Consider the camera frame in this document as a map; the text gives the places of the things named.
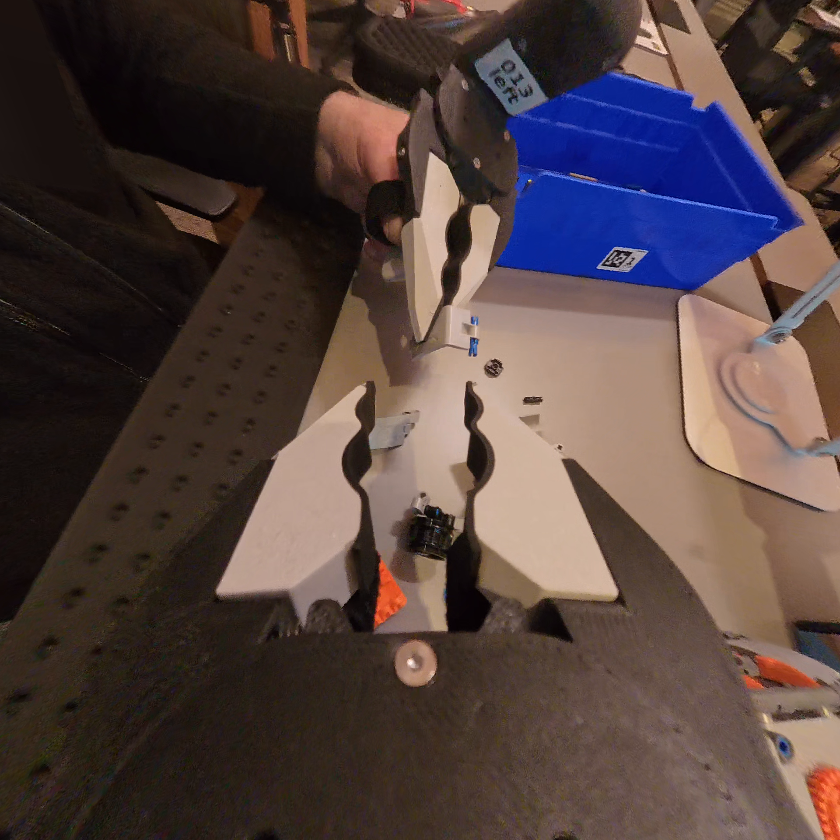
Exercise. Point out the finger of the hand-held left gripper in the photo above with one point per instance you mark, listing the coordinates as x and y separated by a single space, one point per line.
482 249
426 262

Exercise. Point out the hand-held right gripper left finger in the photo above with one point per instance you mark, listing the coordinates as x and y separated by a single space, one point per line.
302 525

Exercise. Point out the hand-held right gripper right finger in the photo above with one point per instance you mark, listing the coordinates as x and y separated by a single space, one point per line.
538 531

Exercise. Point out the grey panel with blue pins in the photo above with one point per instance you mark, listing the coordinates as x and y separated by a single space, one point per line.
453 328

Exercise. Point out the blue plastic bin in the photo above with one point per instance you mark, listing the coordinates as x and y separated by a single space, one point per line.
623 216

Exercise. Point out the person's left forearm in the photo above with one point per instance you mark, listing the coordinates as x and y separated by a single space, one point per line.
216 98

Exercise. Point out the person's left hand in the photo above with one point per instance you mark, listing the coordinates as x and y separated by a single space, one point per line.
354 144

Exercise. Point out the black toy wheel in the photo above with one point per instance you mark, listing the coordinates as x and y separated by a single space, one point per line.
430 531

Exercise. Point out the orange ridged plastic piece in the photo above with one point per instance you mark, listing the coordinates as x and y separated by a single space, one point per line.
388 594

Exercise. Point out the small black gear piece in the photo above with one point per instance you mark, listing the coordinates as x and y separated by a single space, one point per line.
493 367

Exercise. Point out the grey curved shell piece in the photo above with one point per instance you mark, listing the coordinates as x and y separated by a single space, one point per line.
390 433

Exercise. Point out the white booklet stand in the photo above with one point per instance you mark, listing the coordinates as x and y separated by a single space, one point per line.
722 420

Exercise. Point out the black chair armrest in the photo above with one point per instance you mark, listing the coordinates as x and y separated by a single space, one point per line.
190 190

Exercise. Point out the grey orange tracked toy robot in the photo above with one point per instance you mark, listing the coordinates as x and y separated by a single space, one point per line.
787 676

